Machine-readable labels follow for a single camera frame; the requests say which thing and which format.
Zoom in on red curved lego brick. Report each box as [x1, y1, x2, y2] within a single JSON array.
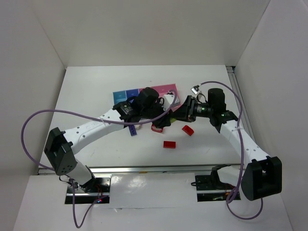
[[182, 125, 194, 136]]

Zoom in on red round lego piece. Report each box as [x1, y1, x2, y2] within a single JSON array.
[[151, 124, 164, 133]]

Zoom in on blue lego brick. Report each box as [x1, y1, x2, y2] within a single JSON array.
[[128, 125, 137, 136]]

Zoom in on red rectangular lego brick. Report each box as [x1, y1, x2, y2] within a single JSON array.
[[163, 141, 176, 149]]

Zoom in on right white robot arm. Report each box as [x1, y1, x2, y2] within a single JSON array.
[[173, 86, 282, 201]]

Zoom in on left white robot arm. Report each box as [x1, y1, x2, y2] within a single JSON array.
[[44, 87, 177, 192]]

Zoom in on dark blue bin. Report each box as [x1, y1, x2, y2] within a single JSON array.
[[126, 89, 139, 98]]

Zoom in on large pink bin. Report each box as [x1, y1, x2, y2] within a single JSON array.
[[151, 84, 181, 111]]

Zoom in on white lego brick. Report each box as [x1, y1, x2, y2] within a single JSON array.
[[134, 125, 142, 130]]

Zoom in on light blue bin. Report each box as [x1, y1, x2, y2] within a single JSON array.
[[113, 90, 127, 105]]

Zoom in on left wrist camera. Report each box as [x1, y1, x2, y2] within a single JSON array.
[[162, 94, 177, 111]]

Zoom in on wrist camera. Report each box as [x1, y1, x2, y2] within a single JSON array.
[[191, 85, 202, 96], [162, 94, 177, 111]]

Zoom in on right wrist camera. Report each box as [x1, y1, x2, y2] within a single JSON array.
[[191, 85, 202, 96]]

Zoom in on aluminium rail right side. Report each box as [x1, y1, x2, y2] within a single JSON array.
[[226, 66, 247, 116]]

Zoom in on aluminium rail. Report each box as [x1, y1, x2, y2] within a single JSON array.
[[38, 164, 241, 175], [226, 66, 247, 116]]

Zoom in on aluminium rail front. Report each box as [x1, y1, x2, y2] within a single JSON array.
[[38, 164, 241, 175]]

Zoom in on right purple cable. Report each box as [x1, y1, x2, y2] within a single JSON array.
[[197, 80, 264, 220]]

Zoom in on purple cable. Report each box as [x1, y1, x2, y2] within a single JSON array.
[[197, 80, 264, 220], [20, 89, 179, 229]]

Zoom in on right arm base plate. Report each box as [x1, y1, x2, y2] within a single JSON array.
[[191, 175, 234, 202]]

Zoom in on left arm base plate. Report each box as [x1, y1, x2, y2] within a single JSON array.
[[64, 175, 111, 205]]

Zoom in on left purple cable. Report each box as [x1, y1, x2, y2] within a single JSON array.
[[20, 89, 179, 229]]

